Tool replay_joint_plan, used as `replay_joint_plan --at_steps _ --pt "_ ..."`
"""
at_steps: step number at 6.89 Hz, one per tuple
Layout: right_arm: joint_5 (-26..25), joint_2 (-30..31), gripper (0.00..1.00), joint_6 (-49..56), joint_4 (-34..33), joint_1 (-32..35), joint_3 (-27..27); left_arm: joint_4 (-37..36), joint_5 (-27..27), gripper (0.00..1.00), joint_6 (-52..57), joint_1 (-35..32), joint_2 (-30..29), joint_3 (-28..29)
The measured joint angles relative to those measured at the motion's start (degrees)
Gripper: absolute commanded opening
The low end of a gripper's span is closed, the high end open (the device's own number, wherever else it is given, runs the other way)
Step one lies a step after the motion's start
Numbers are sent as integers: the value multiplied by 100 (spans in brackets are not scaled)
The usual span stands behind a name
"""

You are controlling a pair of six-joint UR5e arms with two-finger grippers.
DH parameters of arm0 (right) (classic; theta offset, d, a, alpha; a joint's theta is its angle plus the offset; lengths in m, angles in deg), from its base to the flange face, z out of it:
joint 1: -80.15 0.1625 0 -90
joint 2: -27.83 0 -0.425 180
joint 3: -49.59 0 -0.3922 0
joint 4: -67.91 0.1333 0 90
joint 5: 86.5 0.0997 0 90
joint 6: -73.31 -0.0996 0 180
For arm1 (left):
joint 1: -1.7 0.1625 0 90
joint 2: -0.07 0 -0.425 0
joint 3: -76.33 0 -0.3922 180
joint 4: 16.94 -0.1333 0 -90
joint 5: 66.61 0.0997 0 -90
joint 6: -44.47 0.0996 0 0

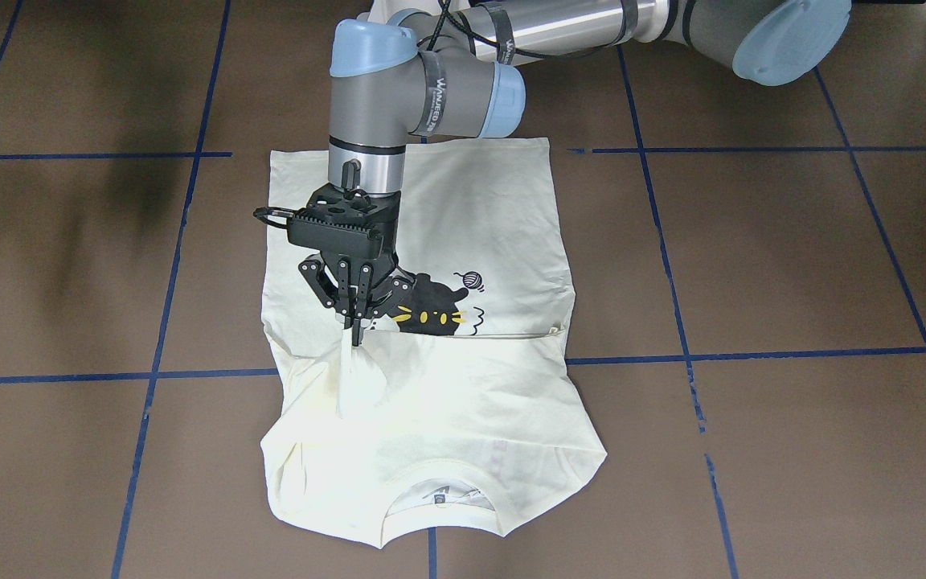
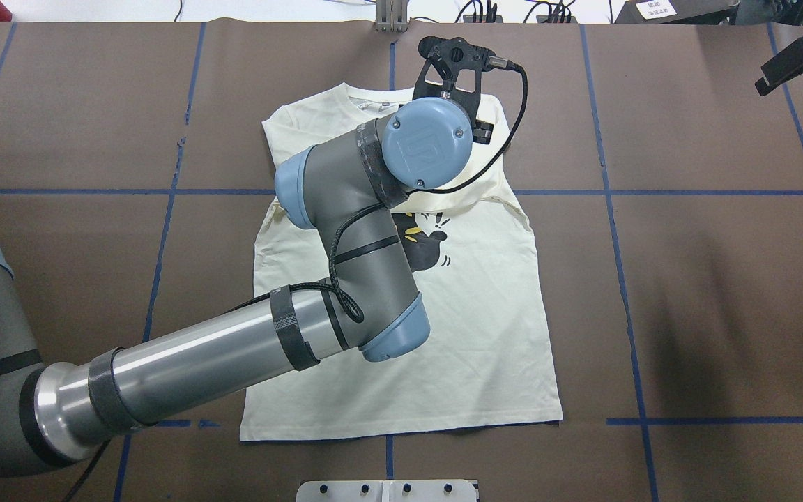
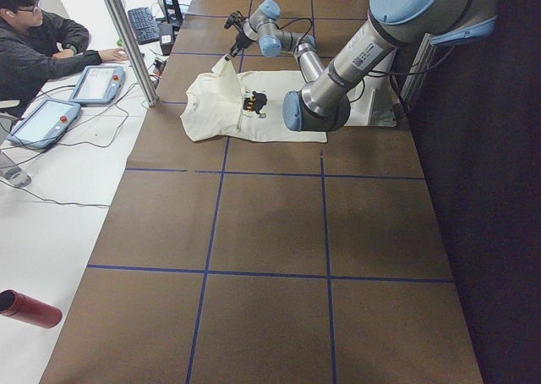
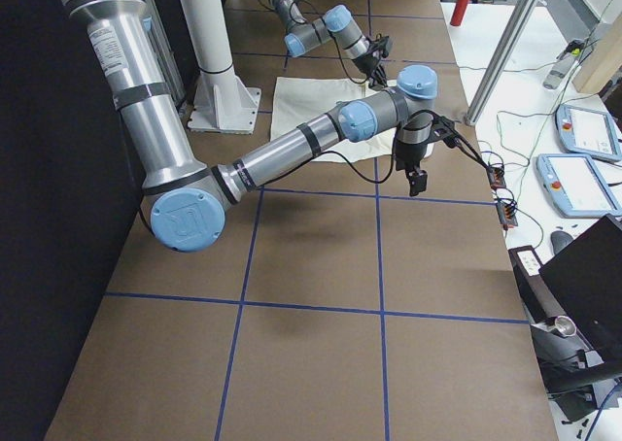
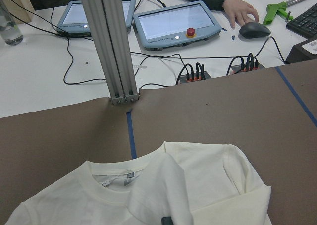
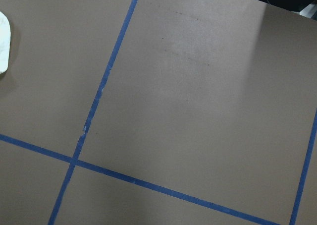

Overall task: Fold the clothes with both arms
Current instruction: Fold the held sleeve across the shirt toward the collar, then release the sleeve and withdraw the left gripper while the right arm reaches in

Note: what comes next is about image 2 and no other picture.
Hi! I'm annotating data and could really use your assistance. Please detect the aluminium frame post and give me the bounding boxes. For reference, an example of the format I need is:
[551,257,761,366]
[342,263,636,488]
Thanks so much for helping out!
[374,0,410,33]

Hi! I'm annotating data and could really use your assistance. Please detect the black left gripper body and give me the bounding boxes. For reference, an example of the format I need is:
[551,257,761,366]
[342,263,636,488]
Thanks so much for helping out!
[412,36,495,145]

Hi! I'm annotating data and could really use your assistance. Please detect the black case with white label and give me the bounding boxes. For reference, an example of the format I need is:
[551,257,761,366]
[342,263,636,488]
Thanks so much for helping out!
[614,1,738,25]

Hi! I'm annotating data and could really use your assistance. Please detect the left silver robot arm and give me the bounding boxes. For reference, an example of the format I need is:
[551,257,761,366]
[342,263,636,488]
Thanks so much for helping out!
[0,36,523,478]

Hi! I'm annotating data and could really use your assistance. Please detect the cream long-sleeve cat shirt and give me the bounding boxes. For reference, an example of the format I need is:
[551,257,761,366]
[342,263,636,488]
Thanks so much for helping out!
[239,95,563,441]

